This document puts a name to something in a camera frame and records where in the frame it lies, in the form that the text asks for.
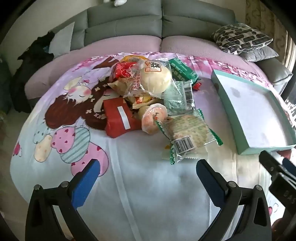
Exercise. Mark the red packet with white stripe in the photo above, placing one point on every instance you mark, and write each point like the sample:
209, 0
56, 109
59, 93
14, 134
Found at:
115, 120

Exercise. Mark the cream pastry packet orange print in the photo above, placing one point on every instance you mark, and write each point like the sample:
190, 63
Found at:
167, 148

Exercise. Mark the dark cloth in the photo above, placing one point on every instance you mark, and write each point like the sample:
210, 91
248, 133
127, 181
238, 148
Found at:
32, 60

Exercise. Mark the pale green packet with barcode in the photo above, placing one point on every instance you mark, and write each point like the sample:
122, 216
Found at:
178, 97

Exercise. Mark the pale grey pillow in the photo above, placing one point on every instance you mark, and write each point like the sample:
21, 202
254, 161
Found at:
62, 41

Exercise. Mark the dark green snack packet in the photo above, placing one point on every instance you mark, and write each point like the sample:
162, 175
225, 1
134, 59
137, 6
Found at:
182, 69

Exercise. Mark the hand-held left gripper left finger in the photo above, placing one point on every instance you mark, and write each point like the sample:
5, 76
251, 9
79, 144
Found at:
89, 176

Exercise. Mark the small red candy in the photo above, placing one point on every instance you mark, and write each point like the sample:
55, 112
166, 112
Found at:
196, 85

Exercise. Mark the teal cardboard box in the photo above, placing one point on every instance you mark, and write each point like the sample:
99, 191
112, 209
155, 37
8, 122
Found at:
252, 109

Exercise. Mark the patterned beige curtain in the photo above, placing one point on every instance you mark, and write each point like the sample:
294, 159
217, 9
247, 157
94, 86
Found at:
261, 14

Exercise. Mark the yellow striped snack packet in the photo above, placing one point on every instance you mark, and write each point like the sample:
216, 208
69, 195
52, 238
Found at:
141, 100

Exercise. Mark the black patterned pillow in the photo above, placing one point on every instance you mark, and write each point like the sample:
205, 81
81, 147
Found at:
240, 38

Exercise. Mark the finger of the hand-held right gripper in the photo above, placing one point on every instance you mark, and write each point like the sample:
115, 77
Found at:
269, 163
290, 165

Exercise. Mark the round cracker packet green edges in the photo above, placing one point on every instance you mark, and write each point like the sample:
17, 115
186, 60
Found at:
187, 128

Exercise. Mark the bun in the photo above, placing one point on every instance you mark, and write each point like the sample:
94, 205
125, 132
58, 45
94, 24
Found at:
155, 78

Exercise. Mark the peach jelly cup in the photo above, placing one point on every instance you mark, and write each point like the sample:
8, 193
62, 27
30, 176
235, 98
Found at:
152, 118

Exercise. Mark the orange transparent snack packet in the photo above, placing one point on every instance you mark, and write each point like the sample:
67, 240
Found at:
133, 58

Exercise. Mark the grey white plush dog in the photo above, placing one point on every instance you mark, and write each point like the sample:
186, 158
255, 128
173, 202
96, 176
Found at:
119, 2

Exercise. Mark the printed cartoon blanket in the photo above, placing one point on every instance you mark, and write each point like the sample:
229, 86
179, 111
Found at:
143, 185

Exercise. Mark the red packet with flower print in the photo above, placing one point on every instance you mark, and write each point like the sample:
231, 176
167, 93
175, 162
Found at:
121, 70

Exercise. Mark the grey sofa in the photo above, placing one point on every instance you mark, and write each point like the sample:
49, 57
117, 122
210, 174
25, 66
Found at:
129, 16

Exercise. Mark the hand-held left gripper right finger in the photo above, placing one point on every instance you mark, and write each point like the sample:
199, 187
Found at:
209, 183

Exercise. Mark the orange brown snack packet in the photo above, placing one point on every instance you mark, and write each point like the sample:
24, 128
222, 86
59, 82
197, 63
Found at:
120, 85

